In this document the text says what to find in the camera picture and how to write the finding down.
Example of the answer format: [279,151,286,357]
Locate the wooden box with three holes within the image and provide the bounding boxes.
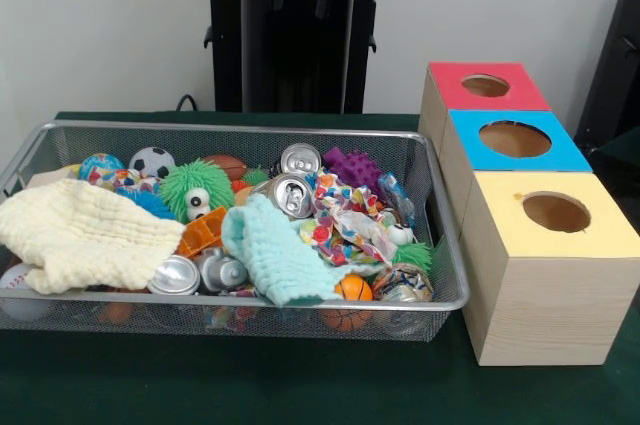
[418,61,640,367]

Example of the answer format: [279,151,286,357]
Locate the silver drink can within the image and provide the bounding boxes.
[254,173,317,220]

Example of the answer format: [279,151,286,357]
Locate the purple spiky ball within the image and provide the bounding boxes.
[322,147,385,196]

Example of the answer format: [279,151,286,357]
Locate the colourful heart print cloth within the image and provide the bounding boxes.
[299,169,401,267]

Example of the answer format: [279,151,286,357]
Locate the light blue waffle cloth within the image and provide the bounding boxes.
[220,193,352,307]

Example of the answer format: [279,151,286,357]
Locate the small orange basketball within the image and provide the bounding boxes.
[333,273,375,302]

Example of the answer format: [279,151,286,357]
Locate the large green fuzzy eyed toy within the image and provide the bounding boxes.
[159,158,236,225]

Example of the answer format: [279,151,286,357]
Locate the orange plastic toy crate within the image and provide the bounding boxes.
[175,205,229,259]

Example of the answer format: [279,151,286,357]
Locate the black and white soccer ball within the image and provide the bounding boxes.
[128,146,177,180]

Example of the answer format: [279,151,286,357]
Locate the dark green table cloth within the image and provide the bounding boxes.
[0,111,640,425]

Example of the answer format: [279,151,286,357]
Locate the blue globe print ball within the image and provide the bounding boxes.
[78,152,126,182]

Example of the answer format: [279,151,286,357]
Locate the cream waffle cloth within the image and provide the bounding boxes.
[0,178,187,295]

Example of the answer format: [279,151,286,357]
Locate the green covered side table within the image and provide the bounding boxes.
[597,125,640,186]

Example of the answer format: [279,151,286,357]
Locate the black flat panel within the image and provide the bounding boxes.
[573,0,640,149]

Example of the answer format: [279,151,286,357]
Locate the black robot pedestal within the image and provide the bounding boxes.
[193,0,402,115]

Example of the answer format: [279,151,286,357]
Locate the black looped cable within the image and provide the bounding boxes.
[174,93,200,114]

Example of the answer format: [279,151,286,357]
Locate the silver wire mesh bin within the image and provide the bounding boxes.
[0,119,471,344]

